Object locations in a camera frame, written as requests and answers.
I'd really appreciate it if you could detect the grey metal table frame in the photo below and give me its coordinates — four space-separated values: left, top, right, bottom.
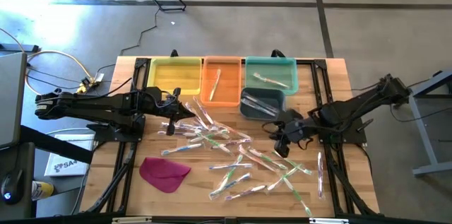
409 67 452 178

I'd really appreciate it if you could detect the blue toothbrush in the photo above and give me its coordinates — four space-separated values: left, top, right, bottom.
208 172 252 200
208 163 254 172
241 97 277 117
160 141 205 157
243 92 280 112

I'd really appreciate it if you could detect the teal plastic bin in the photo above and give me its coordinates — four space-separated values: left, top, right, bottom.
244 56 300 97

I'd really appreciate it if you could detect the black fan power cable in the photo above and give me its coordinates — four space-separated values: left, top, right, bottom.
95 7 160 76

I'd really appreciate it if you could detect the magenta cloth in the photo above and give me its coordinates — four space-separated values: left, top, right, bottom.
138 156 192 194

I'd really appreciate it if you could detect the orange toothbrush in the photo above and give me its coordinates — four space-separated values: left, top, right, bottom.
238 145 282 174
252 71 291 90
213 120 253 141

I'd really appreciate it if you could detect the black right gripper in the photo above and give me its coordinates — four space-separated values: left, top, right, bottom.
263 109 315 158

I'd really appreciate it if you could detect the black metal bar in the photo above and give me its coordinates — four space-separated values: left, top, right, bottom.
0 42 40 54

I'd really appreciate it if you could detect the grey laptop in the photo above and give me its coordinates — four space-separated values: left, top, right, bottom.
0 52 28 149

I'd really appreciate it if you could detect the black computer mouse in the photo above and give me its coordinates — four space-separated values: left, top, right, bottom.
0 169 24 206

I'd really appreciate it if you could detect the yellow can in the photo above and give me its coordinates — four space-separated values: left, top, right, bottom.
31 180 55 201

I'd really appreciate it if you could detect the white printed box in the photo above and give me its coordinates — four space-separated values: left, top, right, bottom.
44 134 95 178

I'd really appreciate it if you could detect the yellow plastic bin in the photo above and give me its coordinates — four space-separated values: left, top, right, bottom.
146 57 203 97

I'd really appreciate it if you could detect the silver aluminium bar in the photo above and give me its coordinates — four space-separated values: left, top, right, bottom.
112 216 153 224
309 218 350 224

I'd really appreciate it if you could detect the dark green plastic basket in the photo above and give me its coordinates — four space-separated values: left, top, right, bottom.
239 87 286 121

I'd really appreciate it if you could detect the yellow extension cable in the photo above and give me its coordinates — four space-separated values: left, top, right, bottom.
24 49 96 100

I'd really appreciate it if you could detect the orange plastic bin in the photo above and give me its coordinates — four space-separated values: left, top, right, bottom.
200 56 244 108

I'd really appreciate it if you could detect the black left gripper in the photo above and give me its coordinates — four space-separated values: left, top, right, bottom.
143 86 196 136

